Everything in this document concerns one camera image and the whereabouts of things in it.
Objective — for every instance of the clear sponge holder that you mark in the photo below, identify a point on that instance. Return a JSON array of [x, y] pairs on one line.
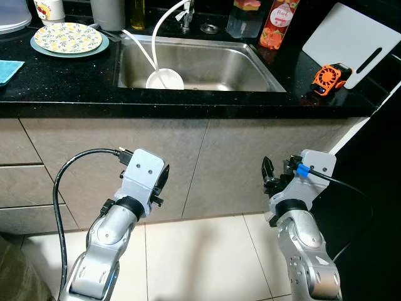
[[243, 24]]

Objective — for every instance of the teal towel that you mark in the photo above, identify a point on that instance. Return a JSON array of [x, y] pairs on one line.
[[9, 70]]

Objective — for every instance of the grey tumbler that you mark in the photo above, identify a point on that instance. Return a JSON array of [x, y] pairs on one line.
[[108, 14]]

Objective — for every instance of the white cutting board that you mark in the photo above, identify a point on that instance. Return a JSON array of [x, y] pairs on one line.
[[344, 41]]

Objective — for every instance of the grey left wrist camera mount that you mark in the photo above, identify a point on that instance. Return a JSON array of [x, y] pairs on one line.
[[144, 169]]

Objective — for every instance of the pink yellow sponge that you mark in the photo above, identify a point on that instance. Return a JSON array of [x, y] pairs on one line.
[[246, 5]]

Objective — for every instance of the grey green woven sack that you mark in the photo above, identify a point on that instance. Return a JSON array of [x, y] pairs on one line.
[[19, 269]]

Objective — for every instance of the black side cabinet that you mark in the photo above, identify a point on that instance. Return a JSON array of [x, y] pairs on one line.
[[376, 251]]

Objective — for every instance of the stainless steel sink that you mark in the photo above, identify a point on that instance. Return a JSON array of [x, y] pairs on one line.
[[219, 66]]

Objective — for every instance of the oil bottle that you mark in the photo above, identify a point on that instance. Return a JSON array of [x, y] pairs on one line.
[[138, 14]]

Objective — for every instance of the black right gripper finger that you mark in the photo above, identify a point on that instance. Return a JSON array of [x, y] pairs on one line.
[[287, 169], [269, 170]]

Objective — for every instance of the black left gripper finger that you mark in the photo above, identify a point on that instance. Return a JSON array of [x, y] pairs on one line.
[[162, 179]]

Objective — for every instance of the orange black handheld fan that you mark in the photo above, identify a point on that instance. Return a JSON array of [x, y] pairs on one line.
[[328, 80]]

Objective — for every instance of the silver spoon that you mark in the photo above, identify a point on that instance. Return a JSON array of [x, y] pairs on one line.
[[111, 34]]

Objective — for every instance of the grey kitchen base cabinet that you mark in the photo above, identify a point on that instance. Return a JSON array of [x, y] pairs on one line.
[[207, 163]]

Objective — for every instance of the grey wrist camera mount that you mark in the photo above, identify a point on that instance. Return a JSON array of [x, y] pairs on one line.
[[144, 169], [319, 163]]

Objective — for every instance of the white printed mug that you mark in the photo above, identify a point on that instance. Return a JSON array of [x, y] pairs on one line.
[[50, 11]]

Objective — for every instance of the round metal sink hole cover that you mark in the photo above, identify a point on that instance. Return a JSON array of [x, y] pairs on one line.
[[210, 28]]

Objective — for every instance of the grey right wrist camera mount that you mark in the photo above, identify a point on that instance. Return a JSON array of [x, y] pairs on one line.
[[319, 163]]

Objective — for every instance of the metal faucet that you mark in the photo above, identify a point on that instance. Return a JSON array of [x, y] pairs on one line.
[[185, 22]]

